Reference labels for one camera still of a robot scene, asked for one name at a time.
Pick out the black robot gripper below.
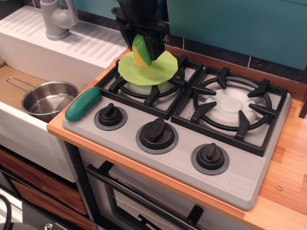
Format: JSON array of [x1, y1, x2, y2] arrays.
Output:
[[111, 0, 169, 60]]

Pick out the toy corncob with green husk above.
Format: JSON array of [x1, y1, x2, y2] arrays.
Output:
[[132, 34, 152, 67]]

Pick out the green toy cucumber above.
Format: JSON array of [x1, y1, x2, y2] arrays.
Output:
[[65, 87, 101, 122]]

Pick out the light green plastic plate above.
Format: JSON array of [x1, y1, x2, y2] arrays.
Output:
[[118, 51, 178, 86]]

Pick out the white toy sink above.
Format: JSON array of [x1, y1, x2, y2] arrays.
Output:
[[0, 6, 127, 182]]

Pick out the stainless steel pot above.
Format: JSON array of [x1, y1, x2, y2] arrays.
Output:
[[6, 77, 79, 123]]

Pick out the black left burner grate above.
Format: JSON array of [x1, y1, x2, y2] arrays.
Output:
[[95, 55, 204, 120]]

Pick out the black burner grate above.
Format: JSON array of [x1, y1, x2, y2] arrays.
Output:
[[95, 55, 204, 120], [171, 67, 288, 156]]

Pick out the black left stove knob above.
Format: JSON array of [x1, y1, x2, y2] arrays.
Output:
[[94, 103, 128, 131]]

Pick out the black stove knob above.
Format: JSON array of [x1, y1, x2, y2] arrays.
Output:
[[136, 118, 179, 155], [94, 103, 128, 131], [191, 143, 230, 176]]

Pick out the grey toy faucet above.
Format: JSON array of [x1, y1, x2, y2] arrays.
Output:
[[40, 0, 77, 41]]

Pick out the black middle stove knob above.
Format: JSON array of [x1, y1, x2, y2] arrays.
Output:
[[136, 118, 179, 155]]

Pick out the grey toy stovetop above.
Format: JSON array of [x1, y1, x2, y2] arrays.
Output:
[[61, 45, 293, 211]]

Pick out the black right burner grate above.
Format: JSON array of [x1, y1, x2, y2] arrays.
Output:
[[171, 67, 288, 156]]

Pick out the black right stove knob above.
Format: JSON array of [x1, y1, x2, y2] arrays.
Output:
[[191, 143, 230, 176]]

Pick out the toy oven door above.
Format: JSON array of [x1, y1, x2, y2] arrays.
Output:
[[80, 150, 248, 230]]

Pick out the wooden drawer fronts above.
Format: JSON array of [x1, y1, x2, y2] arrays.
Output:
[[0, 146, 94, 230]]

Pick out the black oven door handle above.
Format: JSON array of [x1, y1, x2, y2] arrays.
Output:
[[86, 165, 203, 230]]

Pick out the black braided cable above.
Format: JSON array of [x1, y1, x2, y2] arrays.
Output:
[[0, 194, 12, 230]]

